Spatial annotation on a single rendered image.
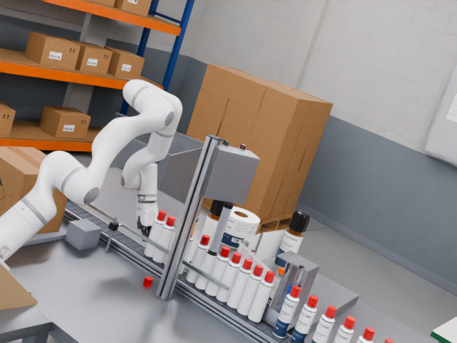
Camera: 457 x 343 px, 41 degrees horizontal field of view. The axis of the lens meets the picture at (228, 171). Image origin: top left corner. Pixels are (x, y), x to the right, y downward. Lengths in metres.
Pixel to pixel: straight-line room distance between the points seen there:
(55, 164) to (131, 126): 0.29
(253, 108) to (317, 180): 1.66
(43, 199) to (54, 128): 4.47
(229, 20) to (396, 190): 3.15
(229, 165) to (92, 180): 0.49
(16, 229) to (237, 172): 0.79
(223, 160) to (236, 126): 3.86
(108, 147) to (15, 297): 0.58
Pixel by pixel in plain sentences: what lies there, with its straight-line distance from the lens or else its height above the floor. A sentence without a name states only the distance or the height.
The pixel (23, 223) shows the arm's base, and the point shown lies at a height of 1.08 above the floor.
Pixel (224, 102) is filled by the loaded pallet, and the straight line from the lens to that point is 6.13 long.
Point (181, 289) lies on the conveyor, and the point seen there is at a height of 0.85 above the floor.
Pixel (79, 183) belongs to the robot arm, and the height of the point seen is 1.24.
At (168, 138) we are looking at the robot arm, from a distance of 2.45.
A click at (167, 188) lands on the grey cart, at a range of 4.92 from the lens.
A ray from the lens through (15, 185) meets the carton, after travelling 2.53.
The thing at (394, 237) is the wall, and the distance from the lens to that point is 6.88.
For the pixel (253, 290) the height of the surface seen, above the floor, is 0.99.
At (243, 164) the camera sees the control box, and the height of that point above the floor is 1.44.
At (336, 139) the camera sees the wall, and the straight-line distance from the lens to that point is 7.16.
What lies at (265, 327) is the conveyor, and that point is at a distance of 2.40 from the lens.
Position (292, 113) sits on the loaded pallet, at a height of 1.25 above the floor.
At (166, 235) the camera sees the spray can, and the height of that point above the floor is 1.01.
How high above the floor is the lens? 1.94
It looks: 14 degrees down
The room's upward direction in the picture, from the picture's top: 19 degrees clockwise
